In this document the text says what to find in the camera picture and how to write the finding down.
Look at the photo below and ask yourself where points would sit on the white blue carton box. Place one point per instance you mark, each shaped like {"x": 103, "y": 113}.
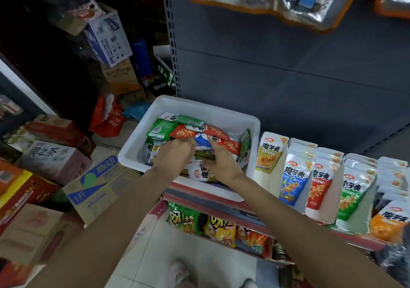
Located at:
{"x": 106, "y": 38}

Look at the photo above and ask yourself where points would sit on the gold display box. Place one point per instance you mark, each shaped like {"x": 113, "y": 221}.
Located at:
{"x": 264, "y": 182}

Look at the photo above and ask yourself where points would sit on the person's shoe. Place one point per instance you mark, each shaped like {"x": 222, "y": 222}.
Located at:
{"x": 178, "y": 273}
{"x": 250, "y": 283}

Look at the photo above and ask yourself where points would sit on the person's right hand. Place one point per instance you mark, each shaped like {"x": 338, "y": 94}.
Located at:
{"x": 223, "y": 166}

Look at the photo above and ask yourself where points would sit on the person's left shoe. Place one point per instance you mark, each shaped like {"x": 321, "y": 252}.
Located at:
{"x": 178, "y": 273}

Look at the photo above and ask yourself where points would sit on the blue print cardboard carton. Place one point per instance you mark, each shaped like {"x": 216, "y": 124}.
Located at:
{"x": 96, "y": 185}

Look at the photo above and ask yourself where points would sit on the person's right forearm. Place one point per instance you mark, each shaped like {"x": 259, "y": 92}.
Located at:
{"x": 314, "y": 233}

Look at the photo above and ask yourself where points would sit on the red yellow carton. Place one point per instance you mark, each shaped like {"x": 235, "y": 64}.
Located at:
{"x": 22, "y": 192}

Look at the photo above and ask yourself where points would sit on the white plastic bin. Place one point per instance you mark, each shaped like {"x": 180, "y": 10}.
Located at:
{"x": 192, "y": 106}

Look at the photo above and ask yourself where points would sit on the red plastic bag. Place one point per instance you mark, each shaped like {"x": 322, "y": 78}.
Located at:
{"x": 107, "y": 117}

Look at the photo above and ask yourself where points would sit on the red display box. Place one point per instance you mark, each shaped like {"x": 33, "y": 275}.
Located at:
{"x": 327, "y": 211}

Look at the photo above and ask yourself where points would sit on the pile of snack packets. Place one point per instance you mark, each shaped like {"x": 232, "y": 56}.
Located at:
{"x": 186, "y": 128}

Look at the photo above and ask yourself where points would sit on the blue snack packet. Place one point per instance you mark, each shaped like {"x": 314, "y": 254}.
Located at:
{"x": 294, "y": 182}

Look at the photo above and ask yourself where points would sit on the blue plastic bag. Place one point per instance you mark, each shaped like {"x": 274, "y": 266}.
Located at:
{"x": 138, "y": 110}

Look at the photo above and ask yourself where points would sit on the blue display box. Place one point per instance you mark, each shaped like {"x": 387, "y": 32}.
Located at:
{"x": 296, "y": 204}

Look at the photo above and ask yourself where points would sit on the orange display box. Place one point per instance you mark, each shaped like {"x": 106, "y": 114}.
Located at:
{"x": 400, "y": 169}

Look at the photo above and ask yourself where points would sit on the person's left hand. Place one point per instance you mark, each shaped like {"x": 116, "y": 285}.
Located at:
{"x": 174, "y": 158}

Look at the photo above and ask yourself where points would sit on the plain brown cardboard carton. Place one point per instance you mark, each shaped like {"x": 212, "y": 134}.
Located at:
{"x": 120, "y": 76}

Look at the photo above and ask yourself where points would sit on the green display box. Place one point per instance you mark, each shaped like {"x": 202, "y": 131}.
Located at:
{"x": 359, "y": 224}

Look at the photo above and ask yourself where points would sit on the person's right shoe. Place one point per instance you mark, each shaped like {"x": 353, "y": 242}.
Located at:
{"x": 250, "y": 283}

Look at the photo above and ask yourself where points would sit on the person's left forearm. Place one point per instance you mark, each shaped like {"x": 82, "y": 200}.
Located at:
{"x": 102, "y": 233}

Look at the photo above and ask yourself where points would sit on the black plastic wrapped bundle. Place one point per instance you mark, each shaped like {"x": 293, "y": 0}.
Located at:
{"x": 394, "y": 259}

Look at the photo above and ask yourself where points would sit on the row of orange chip bags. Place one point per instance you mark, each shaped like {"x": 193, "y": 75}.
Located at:
{"x": 218, "y": 230}

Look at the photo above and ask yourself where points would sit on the pale printed carton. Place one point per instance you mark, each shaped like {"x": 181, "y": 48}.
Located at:
{"x": 54, "y": 163}

